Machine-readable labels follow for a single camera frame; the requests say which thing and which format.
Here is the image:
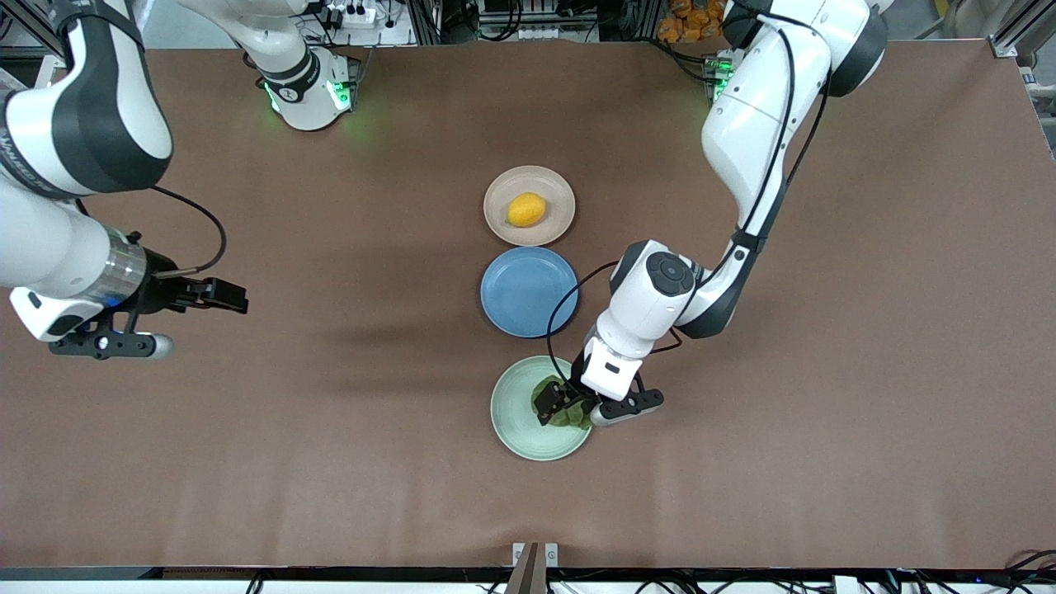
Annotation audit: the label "green lettuce leaf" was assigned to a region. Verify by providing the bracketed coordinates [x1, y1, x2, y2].
[530, 375, 596, 432]

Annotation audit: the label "pale beige plate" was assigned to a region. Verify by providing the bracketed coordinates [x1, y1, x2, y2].
[483, 165, 577, 248]

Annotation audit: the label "blue plate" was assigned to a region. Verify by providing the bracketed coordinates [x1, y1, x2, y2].
[479, 246, 580, 339]

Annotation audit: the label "pale green plate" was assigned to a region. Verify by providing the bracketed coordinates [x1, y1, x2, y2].
[489, 355, 596, 462]

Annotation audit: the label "black arm base cable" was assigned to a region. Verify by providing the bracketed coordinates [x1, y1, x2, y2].
[655, 36, 720, 83]

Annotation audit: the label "orange snack bags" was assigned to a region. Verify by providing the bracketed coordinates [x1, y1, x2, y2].
[657, 0, 737, 45]

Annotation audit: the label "aluminium frame profile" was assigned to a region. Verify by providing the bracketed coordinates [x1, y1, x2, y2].
[990, 0, 1056, 59]

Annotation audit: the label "white power strip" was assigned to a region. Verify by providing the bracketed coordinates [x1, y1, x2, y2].
[324, 0, 390, 27]

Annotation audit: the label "yellow lemon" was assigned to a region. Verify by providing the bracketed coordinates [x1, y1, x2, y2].
[505, 191, 549, 229]

